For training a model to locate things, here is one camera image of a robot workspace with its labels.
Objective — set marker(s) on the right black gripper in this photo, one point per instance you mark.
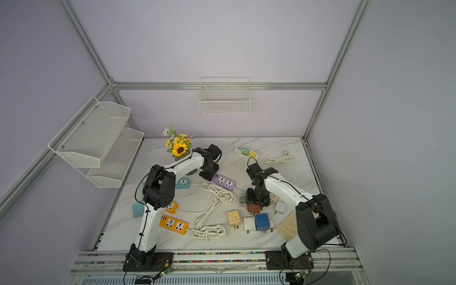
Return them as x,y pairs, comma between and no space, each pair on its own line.
249,196

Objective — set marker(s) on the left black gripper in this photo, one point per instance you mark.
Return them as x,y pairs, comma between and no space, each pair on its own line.
208,177

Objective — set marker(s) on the brown cube adapter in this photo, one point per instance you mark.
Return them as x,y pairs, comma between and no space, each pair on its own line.
253,209

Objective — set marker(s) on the pink butterfly cube adapter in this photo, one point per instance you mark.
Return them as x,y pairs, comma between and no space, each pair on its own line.
273,199

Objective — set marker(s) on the purple power strip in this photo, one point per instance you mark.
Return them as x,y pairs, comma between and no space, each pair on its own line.
224,182

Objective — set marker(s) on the blue cube plug adapter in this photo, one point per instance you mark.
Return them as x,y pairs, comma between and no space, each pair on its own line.
263,223

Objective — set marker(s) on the small white cube adapter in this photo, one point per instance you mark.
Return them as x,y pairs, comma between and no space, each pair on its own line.
280,207

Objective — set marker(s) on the white charger plug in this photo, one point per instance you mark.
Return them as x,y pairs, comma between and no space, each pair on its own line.
249,224

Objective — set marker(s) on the teal power strip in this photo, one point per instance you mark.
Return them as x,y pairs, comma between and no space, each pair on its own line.
183,184

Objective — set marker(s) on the beige cube plug adapter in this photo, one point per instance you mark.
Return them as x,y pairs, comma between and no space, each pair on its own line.
234,219

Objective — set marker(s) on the white power strip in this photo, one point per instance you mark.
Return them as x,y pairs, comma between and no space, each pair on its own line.
237,149

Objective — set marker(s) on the orange power strip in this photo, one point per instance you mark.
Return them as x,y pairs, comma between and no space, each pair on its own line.
174,225
172,208

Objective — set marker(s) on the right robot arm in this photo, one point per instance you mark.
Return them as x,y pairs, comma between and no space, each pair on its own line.
315,218

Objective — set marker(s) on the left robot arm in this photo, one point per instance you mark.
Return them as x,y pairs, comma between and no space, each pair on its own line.
159,191

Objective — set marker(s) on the sunflower bouquet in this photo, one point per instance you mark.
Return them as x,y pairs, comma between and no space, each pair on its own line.
178,145

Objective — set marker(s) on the beige work glove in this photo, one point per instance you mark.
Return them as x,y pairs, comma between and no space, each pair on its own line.
288,227

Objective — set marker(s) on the green cube adapter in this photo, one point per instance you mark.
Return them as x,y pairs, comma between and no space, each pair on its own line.
245,151

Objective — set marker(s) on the light blue mouse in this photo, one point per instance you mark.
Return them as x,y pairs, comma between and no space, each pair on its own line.
137,210

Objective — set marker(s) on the white two-tier mesh shelf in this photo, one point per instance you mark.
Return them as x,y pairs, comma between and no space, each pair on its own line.
98,143

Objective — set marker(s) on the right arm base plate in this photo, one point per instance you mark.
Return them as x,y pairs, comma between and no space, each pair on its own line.
277,260

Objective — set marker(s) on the white wire wall basket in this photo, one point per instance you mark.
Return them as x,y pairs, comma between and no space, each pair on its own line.
224,95

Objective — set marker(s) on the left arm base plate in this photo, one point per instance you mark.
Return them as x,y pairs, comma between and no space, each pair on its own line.
157,261

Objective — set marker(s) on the aluminium front rail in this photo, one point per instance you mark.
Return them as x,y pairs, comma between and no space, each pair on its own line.
333,266

